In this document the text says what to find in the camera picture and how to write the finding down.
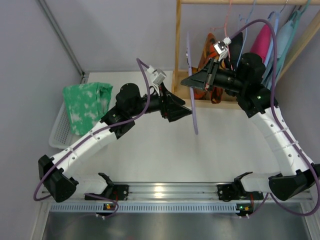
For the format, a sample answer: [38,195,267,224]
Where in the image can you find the black trousers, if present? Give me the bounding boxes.
[224,32,244,69]

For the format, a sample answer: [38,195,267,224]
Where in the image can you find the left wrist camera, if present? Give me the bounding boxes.
[147,65,167,87]

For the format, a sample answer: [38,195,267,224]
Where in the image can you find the pink plastic hanger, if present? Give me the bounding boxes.
[210,0,233,67]

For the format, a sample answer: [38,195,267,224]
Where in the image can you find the orange camouflage trousers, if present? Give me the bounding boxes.
[192,33,224,104]

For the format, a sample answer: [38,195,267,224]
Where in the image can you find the teal plastic hanger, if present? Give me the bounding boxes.
[288,0,311,28]

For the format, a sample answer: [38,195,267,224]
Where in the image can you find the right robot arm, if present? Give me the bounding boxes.
[180,52,320,201]

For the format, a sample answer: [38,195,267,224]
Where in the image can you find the grey slotted cable duct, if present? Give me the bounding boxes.
[50,202,251,214]

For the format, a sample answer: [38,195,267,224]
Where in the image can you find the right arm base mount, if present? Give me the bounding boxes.
[217,183,250,202]

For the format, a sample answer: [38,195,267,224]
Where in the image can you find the aluminium rail frame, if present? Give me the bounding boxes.
[29,0,313,240]

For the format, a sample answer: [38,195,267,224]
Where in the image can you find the light blue trousers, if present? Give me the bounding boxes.
[262,20,299,90]

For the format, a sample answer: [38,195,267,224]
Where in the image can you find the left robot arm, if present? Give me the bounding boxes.
[38,83,192,203]

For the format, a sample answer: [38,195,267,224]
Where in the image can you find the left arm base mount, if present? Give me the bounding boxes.
[93,184,129,201]

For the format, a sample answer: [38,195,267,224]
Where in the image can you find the wooden clothes rack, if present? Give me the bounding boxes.
[171,0,320,110]

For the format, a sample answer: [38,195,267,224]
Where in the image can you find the blue hanger with pink trousers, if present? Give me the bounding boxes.
[264,11,281,67]

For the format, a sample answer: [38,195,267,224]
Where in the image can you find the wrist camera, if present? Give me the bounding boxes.
[213,36,232,62]
[147,65,167,87]

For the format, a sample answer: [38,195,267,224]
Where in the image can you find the blue hanger with black trousers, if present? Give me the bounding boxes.
[234,0,257,68]

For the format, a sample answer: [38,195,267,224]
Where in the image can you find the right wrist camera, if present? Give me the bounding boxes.
[213,36,232,62]

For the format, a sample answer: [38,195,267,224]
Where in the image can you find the lilac plastic hanger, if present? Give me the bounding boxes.
[185,31,200,136]

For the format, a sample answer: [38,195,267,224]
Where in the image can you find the green white trousers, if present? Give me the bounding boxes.
[62,82,113,136]

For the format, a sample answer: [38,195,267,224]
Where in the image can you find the white plastic basket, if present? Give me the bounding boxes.
[49,100,78,149]

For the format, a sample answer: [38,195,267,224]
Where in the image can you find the pink trousers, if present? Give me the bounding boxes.
[250,24,271,63]

